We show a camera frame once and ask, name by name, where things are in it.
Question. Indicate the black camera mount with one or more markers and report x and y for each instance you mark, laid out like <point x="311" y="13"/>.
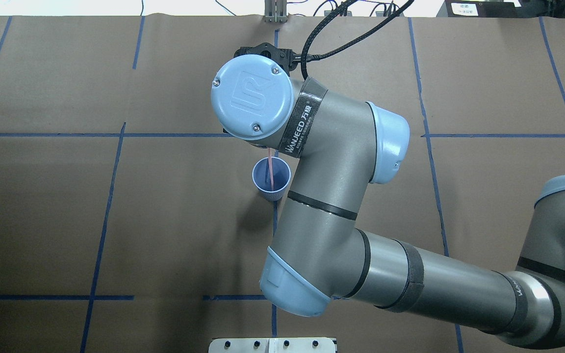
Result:
<point x="287" y="59"/>

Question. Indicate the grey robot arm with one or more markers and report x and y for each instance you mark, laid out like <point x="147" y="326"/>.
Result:
<point x="321" y="252"/>

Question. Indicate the black power strip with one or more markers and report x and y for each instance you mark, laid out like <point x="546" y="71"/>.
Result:
<point x="361" y="8"/>

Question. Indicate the black labelled box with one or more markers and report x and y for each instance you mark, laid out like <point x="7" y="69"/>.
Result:
<point x="477" y="9"/>

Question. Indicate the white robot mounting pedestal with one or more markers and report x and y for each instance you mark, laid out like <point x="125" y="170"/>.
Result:
<point x="274" y="345"/>

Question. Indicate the aluminium frame post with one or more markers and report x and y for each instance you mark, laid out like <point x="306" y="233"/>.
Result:
<point x="275" y="11"/>

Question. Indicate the light blue ribbed cup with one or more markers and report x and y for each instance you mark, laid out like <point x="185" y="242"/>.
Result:
<point x="282" y="178"/>

